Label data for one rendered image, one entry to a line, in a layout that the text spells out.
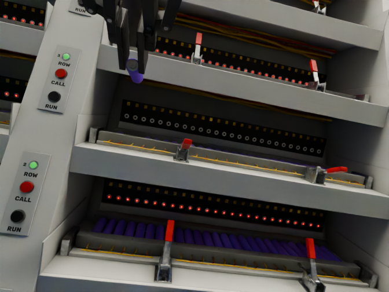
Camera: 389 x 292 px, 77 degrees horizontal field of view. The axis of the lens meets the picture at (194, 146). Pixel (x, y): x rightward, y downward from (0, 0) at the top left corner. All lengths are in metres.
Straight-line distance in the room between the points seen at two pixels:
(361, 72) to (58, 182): 0.72
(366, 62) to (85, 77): 0.65
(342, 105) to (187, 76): 0.33
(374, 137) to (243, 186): 0.35
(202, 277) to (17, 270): 0.28
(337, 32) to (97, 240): 0.67
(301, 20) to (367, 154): 0.34
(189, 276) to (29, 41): 0.49
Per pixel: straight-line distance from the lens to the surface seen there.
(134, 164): 0.42
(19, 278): 0.46
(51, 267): 0.46
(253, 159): 0.51
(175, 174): 0.42
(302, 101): 0.55
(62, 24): 0.54
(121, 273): 0.45
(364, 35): 0.74
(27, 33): 0.55
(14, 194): 0.46
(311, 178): 0.53
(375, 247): 0.65
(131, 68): 0.34
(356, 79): 0.78
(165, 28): 0.28
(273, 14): 0.63
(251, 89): 0.51
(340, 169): 0.48
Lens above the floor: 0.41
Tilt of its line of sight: 14 degrees up
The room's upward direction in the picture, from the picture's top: 8 degrees clockwise
